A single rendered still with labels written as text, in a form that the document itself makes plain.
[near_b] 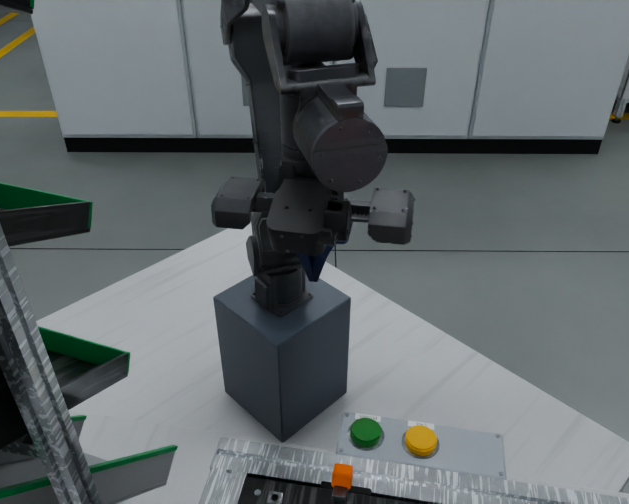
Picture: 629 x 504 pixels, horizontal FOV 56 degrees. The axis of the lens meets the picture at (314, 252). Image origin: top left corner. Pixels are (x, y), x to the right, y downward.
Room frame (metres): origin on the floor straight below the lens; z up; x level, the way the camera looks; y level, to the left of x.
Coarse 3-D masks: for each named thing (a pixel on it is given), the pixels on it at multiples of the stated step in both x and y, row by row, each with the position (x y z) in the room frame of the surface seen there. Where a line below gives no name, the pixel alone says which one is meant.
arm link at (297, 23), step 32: (224, 0) 0.69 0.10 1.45; (256, 0) 0.62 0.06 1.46; (288, 0) 0.47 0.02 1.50; (320, 0) 0.47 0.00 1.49; (352, 0) 0.48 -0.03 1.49; (224, 32) 0.70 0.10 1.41; (288, 32) 0.46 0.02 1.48; (320, 32) 0.46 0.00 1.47; (352, 32) 0.47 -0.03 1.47; (288, 64) 0.47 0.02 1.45
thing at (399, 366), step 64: (192, 256) 1.02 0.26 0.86; (64, 320) 0.82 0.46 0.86; (128, 320) 0.82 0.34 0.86; (192, 320) 0.82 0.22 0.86; (384, 320) 0.82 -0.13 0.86; (128, 384) 0.67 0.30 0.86; (192, 384) 0.67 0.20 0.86; (384, 384) 0.67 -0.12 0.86; (448, 384) 0.67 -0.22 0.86; (512, 384) 0.67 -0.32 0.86; (512, 448) 0.54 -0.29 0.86; (576, 448) 0.54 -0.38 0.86
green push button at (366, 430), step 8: (352, 424) 0.50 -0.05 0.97; (360, 424) 0.50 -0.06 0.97; (368, 424) 0.50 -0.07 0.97; (376, 424) 0.50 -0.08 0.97; (352, 432) 0.49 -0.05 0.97; (360, 432) 0.48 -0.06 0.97; (368, 432) 0.48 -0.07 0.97; (376, 432) 0.48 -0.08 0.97; (360, 440) 0.47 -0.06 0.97; (368, 440) 0.47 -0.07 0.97; (376, 440) 0.47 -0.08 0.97
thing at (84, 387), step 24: (48, 336) 0.42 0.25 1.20; (72, 336) 0.41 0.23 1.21; (72, 360) 0.40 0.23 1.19; (96, 360) 0.39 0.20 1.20; (120, 360) 0.38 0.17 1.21; (0, 384) 0.27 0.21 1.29; (72, 384) 0.33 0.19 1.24; (96, 384) 0.35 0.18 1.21; (0, 408) 0.27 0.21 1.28; (0, 432) 0.26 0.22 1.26; (24, 432) 0.28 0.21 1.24
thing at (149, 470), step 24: (0, 456) 0.37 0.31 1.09; (24, 456) 0.39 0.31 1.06; (144, 456) 0.38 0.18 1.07; (168, 456) 0.41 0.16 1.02; (0, 480) 0.33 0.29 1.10; (24, 480) 0.34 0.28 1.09; (48, 480) 0.28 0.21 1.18; (96, 480) 0.32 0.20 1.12; (120, 480) 0.34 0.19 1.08; (144, 480) 0.37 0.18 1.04
